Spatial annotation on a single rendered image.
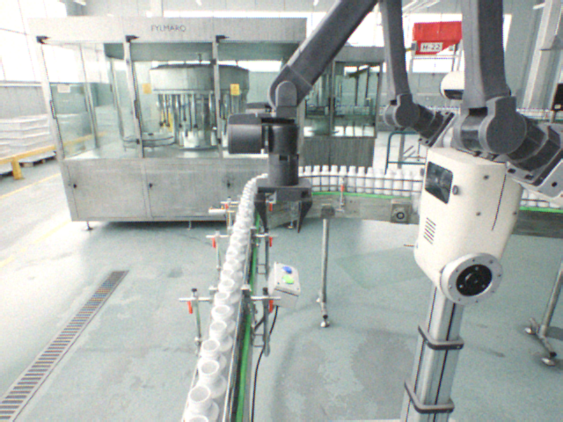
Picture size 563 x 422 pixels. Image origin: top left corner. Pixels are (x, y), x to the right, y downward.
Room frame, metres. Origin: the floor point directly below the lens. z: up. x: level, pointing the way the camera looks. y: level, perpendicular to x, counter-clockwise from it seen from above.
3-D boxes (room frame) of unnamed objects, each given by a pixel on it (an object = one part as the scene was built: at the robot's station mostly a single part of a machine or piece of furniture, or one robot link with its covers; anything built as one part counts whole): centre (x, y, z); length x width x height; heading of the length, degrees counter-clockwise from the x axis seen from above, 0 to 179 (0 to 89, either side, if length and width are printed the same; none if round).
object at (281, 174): (0.61, 0.00, 1.51); 0.10 x 0.07 x 0.07; 91
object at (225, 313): (0.68, 0.14, 1.08); 0.06 x 0.06 x 0.17
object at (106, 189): (5.20, 1.19, 1.18); 2.88 x 2.73 x 2.35; 92
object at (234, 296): (0.80, 0.14, 1.08); 0.06 x 0.06 x 0.17
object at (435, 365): (0.88, -0.50, 0.74); 0.11 x 0.11 x 0.40; 2
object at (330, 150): (6.63, -0.80, 1.15); 1.63 x 1.62 x 2.30; 2
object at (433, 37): (7.06, -2.90, 1.40); 0.92 x 0.72 x 2.80; 74
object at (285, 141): (0.61, 0.00, 1.57); 0.07 x 0.06 x 0.07; 95
